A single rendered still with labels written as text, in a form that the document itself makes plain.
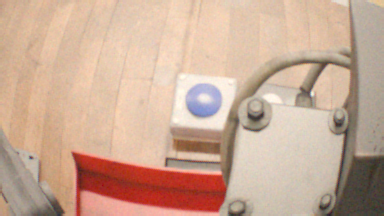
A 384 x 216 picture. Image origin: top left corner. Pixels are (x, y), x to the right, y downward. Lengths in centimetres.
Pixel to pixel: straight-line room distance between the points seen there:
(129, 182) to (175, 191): 6
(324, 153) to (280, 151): 4
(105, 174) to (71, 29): 25
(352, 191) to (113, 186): 81
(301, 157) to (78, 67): 80
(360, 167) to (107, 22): 98
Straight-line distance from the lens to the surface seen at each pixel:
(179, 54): 145
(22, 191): 97
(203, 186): 134
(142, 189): 137
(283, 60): 73
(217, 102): 138
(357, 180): 58
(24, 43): 153
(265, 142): 71
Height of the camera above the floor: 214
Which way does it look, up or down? 61 degrees down
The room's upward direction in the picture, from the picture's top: 7 degrees counter-clockwise
